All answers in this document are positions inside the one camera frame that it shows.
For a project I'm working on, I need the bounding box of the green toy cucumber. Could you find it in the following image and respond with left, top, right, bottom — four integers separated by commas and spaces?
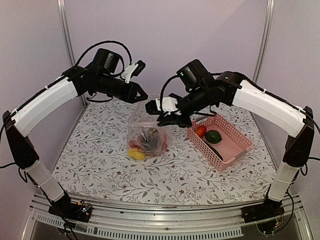
208, 144, 223, 161

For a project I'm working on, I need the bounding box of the floral patterned table mat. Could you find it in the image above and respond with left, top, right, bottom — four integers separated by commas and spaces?
53, 100, 276, 205

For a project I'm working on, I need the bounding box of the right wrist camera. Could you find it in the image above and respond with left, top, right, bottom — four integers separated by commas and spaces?
145, 97, 181, 116

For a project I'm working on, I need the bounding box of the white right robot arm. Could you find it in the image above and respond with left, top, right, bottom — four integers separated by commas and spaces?
155, 71, 315, 218

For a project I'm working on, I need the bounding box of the front aluminium rail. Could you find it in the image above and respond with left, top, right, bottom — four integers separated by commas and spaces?
21, 193, 315, 240

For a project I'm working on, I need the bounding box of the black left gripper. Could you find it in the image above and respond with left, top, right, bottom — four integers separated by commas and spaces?
95, 72, 149, 103

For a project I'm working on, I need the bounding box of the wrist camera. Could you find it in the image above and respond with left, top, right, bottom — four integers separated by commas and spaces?
120, 60, 146, 84
145, 97, 181, 116

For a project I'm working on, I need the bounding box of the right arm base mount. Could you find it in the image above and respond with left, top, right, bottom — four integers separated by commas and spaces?
241, 197, 285, 223

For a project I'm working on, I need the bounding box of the yellow toy fruit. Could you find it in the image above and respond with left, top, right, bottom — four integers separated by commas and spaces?
128, 148, 146, 161

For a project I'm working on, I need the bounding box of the green toy lime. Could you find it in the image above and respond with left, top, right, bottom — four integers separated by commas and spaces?
204, 130, 222, 144

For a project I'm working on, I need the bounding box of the clear zip top bag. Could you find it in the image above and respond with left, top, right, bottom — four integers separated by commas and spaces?
126, 94, 173, 162

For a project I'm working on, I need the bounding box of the aluminium frame post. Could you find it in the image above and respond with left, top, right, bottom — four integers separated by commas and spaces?
252, 0, 275, 83
56, 0, 87, 106

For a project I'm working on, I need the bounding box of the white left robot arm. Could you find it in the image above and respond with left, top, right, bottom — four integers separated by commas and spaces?
2, 48, 148, 217

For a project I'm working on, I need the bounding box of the pink perforated plastic basket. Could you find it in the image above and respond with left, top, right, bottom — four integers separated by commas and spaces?
187, 114, 253, 172

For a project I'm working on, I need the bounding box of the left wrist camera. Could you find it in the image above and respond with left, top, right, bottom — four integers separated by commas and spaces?
120, 60, 146, 84

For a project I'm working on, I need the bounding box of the orange red toy mango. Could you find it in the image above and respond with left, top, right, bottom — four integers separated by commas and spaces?
194, 125, 207, 138

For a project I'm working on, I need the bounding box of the purple toy eggplant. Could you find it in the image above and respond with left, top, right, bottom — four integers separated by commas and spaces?
139, 127, 161, 152

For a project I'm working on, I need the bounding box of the aluminium frame post right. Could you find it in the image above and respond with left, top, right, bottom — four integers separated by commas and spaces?
252, 0, 275, 83

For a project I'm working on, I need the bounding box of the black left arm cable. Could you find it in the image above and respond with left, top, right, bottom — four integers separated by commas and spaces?
74, 40, 133, 67

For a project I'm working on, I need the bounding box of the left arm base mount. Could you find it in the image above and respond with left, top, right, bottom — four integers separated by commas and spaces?
48, 192, 93, 223

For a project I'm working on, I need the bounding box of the aluminium frame post left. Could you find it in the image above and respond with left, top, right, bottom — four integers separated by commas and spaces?
56, 0, 87, 106

